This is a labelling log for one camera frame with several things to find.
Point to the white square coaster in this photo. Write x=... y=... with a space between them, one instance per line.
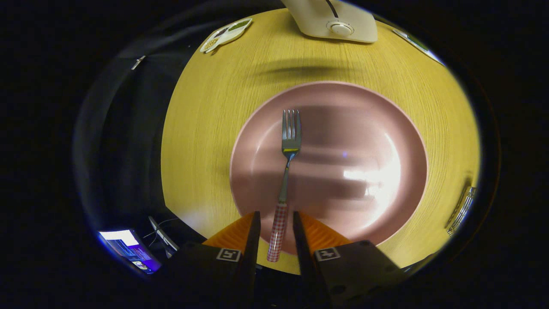
x=422 y=46

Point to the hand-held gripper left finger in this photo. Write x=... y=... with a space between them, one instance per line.
x=253 y=249

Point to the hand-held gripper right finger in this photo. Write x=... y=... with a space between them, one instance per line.
x=302 y=249

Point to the lit computer monitor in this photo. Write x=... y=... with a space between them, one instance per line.
x=128 y=249

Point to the white keyboard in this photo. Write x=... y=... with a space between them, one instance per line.
x=163 y=235

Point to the white toaster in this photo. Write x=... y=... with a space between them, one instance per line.
x=317 y=21

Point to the white divided condiment dish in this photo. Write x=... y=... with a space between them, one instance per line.
x=223 y=37

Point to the pink round plate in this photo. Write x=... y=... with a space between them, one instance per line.
x=343 y=128

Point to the silver cloth clip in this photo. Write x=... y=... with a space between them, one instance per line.
x=138 y=62

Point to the black backdrop cloth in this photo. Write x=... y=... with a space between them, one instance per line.
x=120 y=141

